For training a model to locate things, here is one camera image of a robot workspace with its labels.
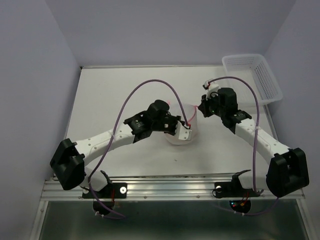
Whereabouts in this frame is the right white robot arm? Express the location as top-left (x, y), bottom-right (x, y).
top-left (198, 87), bottom-right (310, 198)

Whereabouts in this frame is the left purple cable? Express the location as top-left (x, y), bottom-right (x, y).
top-left (87, 79), bottom-right (192, 220)

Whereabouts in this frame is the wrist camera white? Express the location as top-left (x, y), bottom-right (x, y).
top-left (202, 80), bottom-right (220, 100)
top-left (173, 121), bottom-right (193, 141)

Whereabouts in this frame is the white plastic basket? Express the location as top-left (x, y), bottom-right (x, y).
top-left (219, 53), bottom-right (283, 107)

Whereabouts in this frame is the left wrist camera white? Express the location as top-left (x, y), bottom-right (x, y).
top-left (173, 121), bottom-right (193, 141)

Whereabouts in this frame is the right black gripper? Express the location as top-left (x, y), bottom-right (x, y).
top-left (198, 90), bottom-right (225, 117)

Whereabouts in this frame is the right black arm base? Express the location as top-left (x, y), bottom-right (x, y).
top-left (211, 170), bottom-right (260, 216)

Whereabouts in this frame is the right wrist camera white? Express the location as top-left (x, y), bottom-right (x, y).
top-left (202, 80), bottom-right (220, 100)

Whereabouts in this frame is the aluminium mounting rail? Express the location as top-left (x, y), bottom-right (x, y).
top-left (41, 174), bottom-right (306, 202)

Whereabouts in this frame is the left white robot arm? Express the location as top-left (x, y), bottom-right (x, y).
top-left (49, 100), bottom-right (185, 197)

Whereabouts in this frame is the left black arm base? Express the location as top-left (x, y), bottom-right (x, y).
top-left (80, 170), bottom-right (128, 220)

